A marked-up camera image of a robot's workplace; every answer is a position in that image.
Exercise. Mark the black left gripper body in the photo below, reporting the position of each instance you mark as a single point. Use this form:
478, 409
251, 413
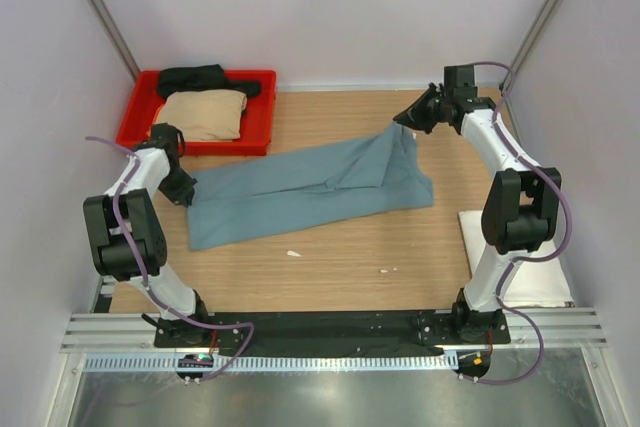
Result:
178, 186

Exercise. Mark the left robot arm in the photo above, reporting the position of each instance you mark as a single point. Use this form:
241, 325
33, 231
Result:
126, 239

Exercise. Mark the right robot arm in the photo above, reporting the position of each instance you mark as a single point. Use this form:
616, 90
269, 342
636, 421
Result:
520, 211

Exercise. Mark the black t-shirt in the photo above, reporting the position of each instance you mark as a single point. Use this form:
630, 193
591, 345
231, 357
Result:
202, 78

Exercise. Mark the beige folded t-shirt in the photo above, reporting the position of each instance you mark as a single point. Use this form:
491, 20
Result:
206, 116

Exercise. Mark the red plastic bin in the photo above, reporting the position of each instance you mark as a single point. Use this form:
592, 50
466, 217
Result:
255, 126

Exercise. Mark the white folded t-shirt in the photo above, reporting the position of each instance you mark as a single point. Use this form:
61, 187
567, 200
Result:
533, 285

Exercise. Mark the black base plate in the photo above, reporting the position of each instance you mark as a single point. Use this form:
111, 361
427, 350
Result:
334, 333

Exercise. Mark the blue t-shirt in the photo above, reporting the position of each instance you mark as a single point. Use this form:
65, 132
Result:
306, 188

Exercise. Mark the slotted cable duct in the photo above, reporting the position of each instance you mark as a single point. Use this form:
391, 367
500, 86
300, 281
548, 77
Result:
183, 363

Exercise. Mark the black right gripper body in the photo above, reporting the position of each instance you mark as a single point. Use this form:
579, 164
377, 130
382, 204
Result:
428, 111

